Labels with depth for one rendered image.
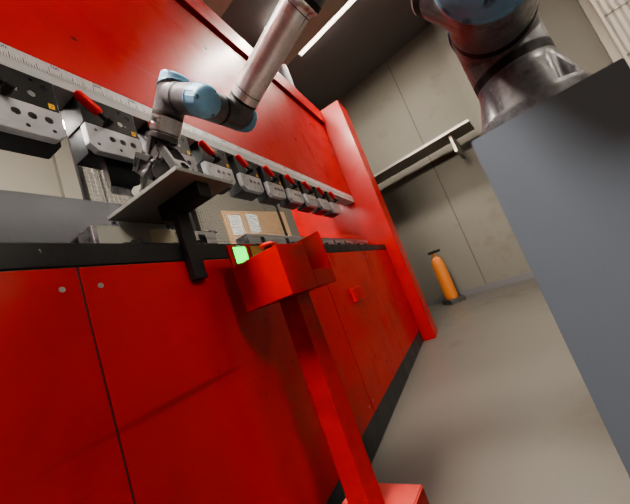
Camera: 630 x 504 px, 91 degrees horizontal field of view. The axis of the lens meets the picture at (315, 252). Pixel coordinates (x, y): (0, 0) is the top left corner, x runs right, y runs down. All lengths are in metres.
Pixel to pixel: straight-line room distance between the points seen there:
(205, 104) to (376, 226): 2.17
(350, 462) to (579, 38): 4.53
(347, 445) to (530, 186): 0.65
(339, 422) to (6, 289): 0.67
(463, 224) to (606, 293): 3.95
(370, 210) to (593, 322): 2.40
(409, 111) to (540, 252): 4.42
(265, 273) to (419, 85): 4.41
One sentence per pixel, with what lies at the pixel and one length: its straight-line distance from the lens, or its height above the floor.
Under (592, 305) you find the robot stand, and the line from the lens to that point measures 0.55.
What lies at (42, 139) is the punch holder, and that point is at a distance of 0.96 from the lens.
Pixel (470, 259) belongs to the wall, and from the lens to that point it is 4.47.
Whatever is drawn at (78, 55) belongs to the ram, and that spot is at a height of 1.48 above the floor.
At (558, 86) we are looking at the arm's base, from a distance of 0.58.
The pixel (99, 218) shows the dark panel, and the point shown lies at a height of 1.26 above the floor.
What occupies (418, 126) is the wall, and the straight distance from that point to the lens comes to 4.77.
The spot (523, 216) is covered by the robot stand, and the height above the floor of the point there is 0.64.
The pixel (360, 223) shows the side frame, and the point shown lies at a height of 1.14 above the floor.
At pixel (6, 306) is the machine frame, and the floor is 0.77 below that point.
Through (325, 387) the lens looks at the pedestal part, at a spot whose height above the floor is 0.43.
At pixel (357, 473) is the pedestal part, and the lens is 0.88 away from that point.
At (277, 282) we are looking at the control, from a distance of 0.71.
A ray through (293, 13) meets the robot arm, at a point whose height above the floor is 1.25.
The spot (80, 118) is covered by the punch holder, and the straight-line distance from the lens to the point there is 1.05.
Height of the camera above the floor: 0.63
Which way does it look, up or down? 8 degrees up
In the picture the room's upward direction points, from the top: 20 degrees counter-clockwise
